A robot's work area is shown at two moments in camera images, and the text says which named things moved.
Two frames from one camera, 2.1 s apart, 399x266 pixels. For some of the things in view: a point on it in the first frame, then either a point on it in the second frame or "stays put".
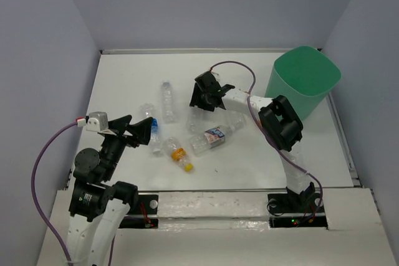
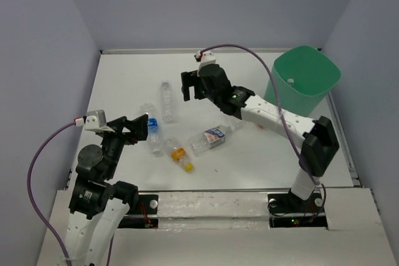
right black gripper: x=196 y=99 to x=189 y=78
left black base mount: x=143 y=213 stays put
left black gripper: x=141 y=130 stays put
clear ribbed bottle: x=168 y=104 stays put
